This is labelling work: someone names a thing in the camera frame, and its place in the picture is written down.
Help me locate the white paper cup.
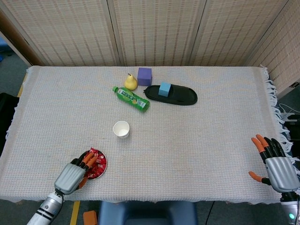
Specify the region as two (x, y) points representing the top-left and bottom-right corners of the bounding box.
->
(112, 120), (130, 139)

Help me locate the purple foam cube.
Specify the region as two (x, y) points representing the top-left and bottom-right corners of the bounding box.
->
(137, 67), (153, 87)

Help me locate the woven bamboo screen panel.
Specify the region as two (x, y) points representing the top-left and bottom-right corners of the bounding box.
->
(188, 0), (290, 67)
(0, 0), (121, 67)
(246, 0), (300, 94)
(0, 9), (44, 68)
(107, 0), (207, 67)

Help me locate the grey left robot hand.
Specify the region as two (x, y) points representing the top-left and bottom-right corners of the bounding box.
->
(54, 151), (98, 196)

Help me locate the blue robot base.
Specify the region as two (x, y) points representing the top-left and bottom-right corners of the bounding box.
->
(97, 201), (199, 225)

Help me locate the black equipment stand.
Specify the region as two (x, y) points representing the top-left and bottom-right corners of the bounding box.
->
(282, 112), (300, 141)

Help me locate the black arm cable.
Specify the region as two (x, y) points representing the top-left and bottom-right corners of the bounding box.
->
(50, 191), (64, 222)

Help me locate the yellow pear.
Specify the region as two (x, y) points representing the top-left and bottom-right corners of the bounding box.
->
(124, 73), (138, 91)

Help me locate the black slipper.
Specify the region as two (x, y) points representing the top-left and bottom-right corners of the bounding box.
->
(142, 84), (198, 106)

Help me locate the blue object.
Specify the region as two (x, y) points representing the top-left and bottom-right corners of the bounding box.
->
(0, 38), (10, 64)

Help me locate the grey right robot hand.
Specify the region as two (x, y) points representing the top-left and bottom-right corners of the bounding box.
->
(248, 134), (300, 195)

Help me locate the round silver metal plate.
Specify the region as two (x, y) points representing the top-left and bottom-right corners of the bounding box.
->
(78, 149), (109, 180)

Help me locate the green plastic drink bottle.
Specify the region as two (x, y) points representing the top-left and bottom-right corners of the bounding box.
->
(112, 86), (150, 113)

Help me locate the white cable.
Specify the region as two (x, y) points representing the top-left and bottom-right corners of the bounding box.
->
(278, 104), (297, 122)

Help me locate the white woven tablecloth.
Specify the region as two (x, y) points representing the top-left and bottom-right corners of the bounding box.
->
(0, 65), (300, 205)

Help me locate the light blue foam cube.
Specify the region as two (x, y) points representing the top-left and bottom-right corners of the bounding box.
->
(158, 82), (171, 97)

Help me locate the yellow floor tape strip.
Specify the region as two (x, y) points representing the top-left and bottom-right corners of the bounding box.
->
(69, 201), (81, 225)
(16, 76), (27, 98)

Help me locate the black floor cable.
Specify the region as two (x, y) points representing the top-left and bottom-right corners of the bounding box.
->
(205, 201), (215, 225)

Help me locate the orange foam block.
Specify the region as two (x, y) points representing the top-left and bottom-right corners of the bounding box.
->
(83, 210), (98, 225)

